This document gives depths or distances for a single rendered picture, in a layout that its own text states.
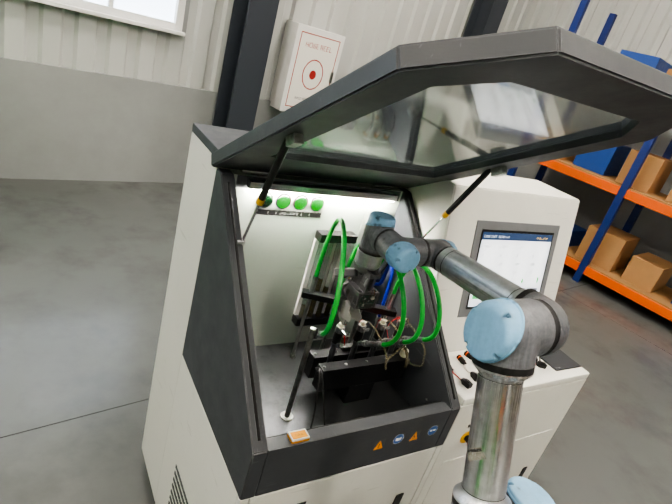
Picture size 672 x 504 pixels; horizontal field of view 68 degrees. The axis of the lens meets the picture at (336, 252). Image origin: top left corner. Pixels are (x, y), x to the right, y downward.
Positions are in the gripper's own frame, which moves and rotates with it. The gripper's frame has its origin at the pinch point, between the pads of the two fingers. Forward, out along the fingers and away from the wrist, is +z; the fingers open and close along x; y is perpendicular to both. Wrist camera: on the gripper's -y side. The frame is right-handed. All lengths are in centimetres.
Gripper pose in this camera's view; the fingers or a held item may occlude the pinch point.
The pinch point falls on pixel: (343, 319)
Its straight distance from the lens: 149.9
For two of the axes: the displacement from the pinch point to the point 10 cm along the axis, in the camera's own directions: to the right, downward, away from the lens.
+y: 4.8, 4.8, -7.4
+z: -2.7, 8.8, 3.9
